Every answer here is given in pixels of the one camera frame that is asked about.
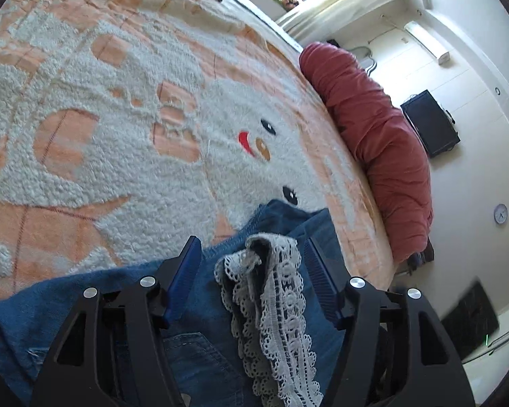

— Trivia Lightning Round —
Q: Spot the white curtain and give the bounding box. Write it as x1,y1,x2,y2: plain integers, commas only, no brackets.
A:
275,0,409,42

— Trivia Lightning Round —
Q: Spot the grey wall cable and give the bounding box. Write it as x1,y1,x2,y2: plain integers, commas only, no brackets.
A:
347,44,379,78

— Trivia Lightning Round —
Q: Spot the dark floor mat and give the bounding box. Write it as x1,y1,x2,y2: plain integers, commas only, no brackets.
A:
441,277,500,359

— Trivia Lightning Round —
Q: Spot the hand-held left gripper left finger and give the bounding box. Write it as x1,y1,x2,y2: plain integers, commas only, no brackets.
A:
30,235,204,407

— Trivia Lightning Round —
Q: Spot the blue denim pants lace trim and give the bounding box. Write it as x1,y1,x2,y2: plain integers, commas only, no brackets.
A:
0,199,354,407

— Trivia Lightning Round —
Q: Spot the red rolled quilt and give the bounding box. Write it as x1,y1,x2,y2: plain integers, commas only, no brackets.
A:
299,42,434,264

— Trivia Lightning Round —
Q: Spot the orange white fluffy blanket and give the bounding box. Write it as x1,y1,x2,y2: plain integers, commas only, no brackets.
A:
0,0,396,303

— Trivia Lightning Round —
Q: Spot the white air conditioner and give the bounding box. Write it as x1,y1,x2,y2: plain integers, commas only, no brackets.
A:
405,21,451,65

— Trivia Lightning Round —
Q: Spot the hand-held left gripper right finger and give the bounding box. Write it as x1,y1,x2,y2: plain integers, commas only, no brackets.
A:
303,237,476,407

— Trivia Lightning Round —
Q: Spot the black flat screen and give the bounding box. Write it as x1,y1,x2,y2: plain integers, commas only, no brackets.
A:
401,90,461,158

